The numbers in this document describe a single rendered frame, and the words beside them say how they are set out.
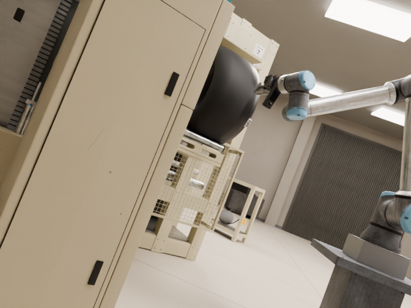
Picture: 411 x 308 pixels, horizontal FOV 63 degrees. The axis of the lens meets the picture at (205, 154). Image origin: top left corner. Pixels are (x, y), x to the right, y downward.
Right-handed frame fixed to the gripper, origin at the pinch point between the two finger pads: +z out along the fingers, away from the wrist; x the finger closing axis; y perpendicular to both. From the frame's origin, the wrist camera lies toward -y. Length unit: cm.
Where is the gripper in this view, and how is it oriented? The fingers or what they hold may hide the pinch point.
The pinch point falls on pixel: (255, 93)
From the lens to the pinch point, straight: 189.0
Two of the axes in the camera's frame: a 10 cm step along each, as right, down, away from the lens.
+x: -7.9, -3.4, -5.0
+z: -5.2, -0.3, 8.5
